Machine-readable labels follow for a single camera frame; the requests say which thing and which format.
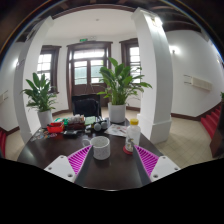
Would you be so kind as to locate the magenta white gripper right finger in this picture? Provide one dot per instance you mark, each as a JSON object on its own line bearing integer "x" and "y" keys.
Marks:
{"x": 152, "y": 167}

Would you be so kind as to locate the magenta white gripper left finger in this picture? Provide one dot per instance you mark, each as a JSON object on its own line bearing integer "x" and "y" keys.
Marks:
{"x": 69, "y": 167}

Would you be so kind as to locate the clear bottle yellow cap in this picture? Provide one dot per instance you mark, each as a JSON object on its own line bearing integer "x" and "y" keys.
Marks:
{"x": 132, "y": 135}

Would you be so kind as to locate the black flat device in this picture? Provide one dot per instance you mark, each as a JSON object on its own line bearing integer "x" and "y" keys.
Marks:
{"x": 70, "y": 134}

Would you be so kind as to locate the red round coaster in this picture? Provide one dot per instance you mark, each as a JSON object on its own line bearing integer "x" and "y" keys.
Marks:
{"x": 127, "y": 152}

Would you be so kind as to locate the white speckled mug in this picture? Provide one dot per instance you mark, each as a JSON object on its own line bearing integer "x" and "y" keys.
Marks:
{"x": 101, "y": 147}

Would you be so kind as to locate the red box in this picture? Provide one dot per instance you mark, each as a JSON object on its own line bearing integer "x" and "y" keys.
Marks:
{"x": 55, "y": 127}

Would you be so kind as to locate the basket with small items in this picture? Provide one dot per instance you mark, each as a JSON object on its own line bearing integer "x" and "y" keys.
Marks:
{"x": 76, "y": 122}

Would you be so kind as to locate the green book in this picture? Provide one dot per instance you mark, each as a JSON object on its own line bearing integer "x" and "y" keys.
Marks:
{"x": 90, "y": 120}

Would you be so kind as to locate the black headphones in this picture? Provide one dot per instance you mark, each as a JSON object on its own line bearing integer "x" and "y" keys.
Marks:
{"x": 100, "y": 125}

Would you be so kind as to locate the paper booklet on table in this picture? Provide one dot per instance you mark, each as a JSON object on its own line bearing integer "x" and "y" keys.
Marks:
{"x": 117, "y": 130}

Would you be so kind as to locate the black chair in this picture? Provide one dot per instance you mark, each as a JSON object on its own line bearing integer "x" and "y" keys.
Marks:
{"x": 87, "y": 105}

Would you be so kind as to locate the potted plant on floor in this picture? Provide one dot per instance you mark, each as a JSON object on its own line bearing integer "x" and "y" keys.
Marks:
{"x": 40, "y": 98}

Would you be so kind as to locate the potted plant on table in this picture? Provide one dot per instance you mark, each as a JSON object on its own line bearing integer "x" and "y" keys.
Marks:
{"x": 120, "y": 84}

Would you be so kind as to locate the wooden double door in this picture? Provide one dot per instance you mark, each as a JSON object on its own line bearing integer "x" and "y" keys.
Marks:
{"x": 84, "y": 61}

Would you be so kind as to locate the white wall radiator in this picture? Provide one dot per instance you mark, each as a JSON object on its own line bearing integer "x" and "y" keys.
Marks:
{"x": 197, "y": 82}

